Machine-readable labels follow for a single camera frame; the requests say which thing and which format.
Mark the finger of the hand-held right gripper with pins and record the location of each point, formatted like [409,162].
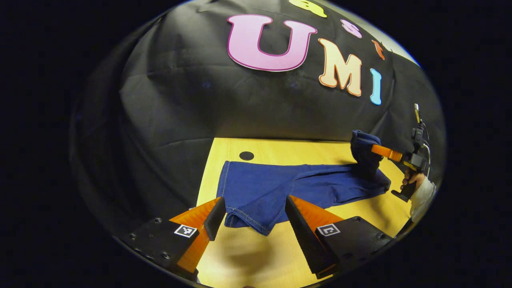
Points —
[386,152]

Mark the black backdrop cloth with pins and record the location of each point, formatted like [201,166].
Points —
[180,100]

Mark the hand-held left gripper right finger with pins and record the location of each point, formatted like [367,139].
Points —
[306,236]

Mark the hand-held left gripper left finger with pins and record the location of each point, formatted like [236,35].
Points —
[160,240]

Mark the blue denim jeans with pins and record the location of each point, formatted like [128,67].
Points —
[264,188]

